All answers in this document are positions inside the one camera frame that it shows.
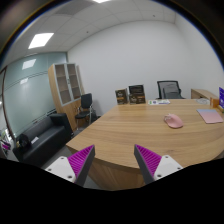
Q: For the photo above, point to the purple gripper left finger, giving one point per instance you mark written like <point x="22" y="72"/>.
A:
<point x="74" y="168"/>

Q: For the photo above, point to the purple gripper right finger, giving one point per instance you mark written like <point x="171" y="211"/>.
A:
<point x="153" y="166"/>

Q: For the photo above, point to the pink computer mouse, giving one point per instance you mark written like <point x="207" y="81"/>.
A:
<point x="173" y="121"/>

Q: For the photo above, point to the pink mouse pad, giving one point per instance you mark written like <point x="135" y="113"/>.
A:
<point x="210" y="116"/>

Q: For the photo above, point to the black leather sofa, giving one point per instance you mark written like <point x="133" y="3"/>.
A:
<point x="43" y="140"/>

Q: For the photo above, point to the large wooden desk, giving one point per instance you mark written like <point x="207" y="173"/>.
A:
<point x="117" y="131"/>

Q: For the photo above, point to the black visitor chair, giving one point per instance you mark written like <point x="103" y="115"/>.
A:
<point x="86" y="107"/>

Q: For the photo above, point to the white leaflet on table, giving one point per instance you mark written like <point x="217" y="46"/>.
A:
<point x="159" y="102"/>

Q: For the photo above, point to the right dark product box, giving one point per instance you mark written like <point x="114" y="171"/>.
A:
<point x="136" y="94"/>

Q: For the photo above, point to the dark product box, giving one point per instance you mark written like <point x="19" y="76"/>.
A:
<point x="121" y="96"/>
<point x="136" y="94"/>

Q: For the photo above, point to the left dark product box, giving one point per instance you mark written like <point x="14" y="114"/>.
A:
<point x="121" y="96"/>

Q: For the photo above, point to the black mesh office chair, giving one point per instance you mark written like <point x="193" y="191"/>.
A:
<point x="169" y="89"/>

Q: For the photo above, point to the wooden side desk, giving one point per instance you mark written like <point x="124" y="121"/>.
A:
<point x="201" y="93"/>

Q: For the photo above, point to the wooden glass-door cabinet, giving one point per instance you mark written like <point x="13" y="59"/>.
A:
<point x="66" y="90"/>

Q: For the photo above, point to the blue box at table edge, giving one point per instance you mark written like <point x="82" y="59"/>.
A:
<point x="221" y="99"/>

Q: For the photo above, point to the ceiling light panel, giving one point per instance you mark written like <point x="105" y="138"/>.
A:
<point x="40" y="40"/>

